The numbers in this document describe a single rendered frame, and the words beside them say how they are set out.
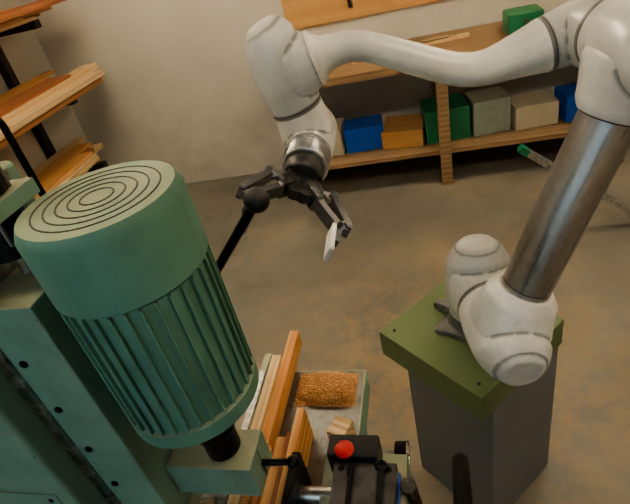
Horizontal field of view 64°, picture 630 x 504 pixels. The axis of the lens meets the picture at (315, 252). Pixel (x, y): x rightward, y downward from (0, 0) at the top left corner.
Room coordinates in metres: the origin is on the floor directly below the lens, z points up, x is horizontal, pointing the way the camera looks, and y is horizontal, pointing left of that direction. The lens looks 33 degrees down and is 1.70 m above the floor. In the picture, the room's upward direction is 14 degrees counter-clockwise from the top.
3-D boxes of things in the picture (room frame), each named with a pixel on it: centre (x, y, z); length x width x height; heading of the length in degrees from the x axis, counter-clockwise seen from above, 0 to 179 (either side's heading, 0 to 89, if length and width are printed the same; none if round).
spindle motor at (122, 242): (0.49, 0.20, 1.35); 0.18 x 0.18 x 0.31
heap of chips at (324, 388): (0.70, 0.05, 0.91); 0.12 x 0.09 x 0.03; 73
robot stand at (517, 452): (0.98, -0.39, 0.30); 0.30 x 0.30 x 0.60; 30
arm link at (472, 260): (0.97, -0.39, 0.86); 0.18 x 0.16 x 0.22; 173
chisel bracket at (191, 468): (0.50, 0.22, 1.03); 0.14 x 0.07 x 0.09; 73
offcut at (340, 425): (0.58, 0.03, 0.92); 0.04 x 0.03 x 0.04; 141
